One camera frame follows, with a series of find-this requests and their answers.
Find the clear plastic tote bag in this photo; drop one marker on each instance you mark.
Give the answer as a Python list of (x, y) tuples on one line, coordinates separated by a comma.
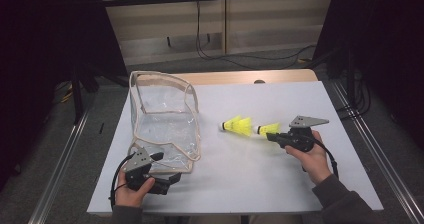
[(166, 130)]

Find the person's left hand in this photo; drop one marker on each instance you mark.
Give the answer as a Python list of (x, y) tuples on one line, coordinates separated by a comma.
[(130, 199)]

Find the white table cover sheet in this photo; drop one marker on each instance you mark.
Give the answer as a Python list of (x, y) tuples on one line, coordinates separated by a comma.
[(250, 184)]

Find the wooden table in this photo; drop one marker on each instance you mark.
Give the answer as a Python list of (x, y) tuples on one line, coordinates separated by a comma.
[(233, 77)]

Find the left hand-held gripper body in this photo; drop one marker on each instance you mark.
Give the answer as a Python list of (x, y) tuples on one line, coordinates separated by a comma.
[(138, 160)]

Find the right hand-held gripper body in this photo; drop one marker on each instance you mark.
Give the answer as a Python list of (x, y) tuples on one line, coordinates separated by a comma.
[(301, 139)]

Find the dark round table grommet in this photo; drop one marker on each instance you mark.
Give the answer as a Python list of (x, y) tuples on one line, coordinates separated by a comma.
[(259, 82)]

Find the black curtain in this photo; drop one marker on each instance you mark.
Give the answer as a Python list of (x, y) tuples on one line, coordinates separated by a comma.
[(50, 50), (383, 34)]

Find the metal floor rail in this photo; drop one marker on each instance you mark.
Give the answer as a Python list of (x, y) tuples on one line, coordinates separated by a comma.
[(396, 180), (56, 180)]

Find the black metal stand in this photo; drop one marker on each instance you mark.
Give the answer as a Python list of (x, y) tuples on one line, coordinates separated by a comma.
[(78, 97)]

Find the person's right hand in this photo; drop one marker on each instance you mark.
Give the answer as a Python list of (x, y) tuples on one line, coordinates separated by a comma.
[(315, 164)]

